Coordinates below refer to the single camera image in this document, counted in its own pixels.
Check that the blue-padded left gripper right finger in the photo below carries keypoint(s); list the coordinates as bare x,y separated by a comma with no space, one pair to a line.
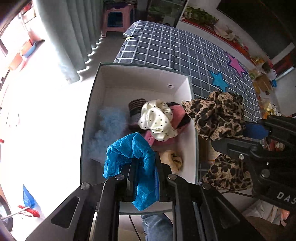
194,216

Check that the bright blue waffle cloth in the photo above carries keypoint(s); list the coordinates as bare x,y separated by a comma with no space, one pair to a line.
134,151

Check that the grey green curtain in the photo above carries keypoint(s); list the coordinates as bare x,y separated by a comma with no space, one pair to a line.
73,28

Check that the pink sponge block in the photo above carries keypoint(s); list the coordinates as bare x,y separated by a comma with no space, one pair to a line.
149,138

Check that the beige scrunchie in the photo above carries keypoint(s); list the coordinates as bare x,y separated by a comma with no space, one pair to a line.
170,158

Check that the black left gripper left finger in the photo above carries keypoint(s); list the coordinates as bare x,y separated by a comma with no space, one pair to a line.
117,189

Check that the pile of colourful clutter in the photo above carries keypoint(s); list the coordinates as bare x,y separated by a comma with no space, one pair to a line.
267,108

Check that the grey checked star cloth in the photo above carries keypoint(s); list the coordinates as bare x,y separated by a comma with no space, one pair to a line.
209,66

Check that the dark knitted beanie hat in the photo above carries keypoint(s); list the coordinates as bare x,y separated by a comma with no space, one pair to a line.
135,108

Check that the white polka dot scrunchie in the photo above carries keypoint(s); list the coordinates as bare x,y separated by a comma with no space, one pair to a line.
156,116

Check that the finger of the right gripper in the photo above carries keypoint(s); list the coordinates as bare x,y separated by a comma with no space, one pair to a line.
278,128
238,149

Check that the blue dustpan with broom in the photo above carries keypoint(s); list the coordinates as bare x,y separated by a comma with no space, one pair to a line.
28,206

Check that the white red tv cabinet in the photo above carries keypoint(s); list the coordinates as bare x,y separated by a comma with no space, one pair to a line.
247,52

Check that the light blue fluffy duster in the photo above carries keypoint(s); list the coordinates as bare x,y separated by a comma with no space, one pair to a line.
112,125

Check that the cardboard box on floor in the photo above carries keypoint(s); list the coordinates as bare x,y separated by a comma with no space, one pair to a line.
262,84

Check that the pink plastic stool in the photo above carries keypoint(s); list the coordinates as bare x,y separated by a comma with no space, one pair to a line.
117,20

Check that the leopard print scarf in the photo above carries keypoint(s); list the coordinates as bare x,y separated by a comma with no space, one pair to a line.
219,116

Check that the white open storage box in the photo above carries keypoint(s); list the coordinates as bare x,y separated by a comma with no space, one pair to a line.
127,98

